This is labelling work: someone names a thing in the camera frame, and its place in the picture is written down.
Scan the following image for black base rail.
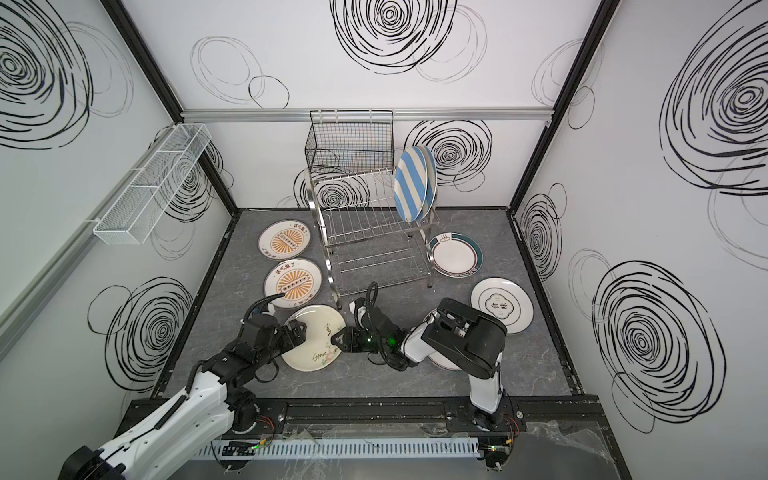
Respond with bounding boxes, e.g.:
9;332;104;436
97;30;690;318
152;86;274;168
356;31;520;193
257;395;604;433

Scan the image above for blue striped plate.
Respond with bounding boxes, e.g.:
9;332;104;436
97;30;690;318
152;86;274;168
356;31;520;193
421;147;437;218
393;146;428;222

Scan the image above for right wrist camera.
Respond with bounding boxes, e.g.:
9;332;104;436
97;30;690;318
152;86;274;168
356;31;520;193
350;297;367;329

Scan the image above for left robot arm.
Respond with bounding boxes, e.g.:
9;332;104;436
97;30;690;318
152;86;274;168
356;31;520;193
58;293;306;479

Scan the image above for white plate red characters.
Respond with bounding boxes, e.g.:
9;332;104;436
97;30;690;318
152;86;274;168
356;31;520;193
428;352;461;371

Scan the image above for steel two-tier dish rack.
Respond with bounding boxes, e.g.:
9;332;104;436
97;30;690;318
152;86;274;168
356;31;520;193
303;148;437;308

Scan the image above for white plate green emblem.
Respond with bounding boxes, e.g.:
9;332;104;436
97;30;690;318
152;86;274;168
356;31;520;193
471;277;534;335

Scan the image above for green rimmed white plate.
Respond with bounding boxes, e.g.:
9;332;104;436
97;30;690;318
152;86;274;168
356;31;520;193
428;232;484;279

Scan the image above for white slotted cable duct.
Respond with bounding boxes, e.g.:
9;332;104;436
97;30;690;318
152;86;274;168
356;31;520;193
192;437;481;461

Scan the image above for dark wire mesh basket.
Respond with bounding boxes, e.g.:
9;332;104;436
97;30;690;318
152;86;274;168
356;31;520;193
304;109;395;174

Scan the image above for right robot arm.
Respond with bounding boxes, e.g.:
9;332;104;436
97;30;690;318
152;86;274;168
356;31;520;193
331;282;506;431

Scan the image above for orange sunburst plate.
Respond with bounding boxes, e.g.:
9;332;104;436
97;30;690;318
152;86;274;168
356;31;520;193
263;258;323;309
258;219;311;261

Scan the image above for cream floral plate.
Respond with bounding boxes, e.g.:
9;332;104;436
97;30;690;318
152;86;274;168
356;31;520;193
281;305;346;372

